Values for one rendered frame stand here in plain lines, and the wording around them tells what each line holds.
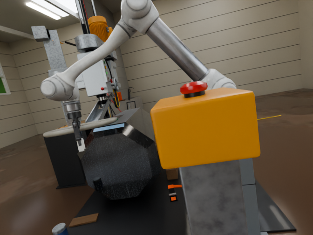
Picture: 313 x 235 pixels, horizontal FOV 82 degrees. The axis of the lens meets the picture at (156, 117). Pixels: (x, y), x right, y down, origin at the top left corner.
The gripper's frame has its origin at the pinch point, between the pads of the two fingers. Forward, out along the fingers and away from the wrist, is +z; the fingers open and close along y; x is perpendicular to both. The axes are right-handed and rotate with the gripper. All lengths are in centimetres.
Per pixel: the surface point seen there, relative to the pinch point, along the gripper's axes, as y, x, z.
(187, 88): -93, -29, -19
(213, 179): -95, -30, -7
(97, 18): 129, -31, -133
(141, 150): 49, -42, 25
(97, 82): 73, -15, -46
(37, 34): 137, 42, -122
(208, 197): -94, -29, -4
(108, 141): 58, -15, 12
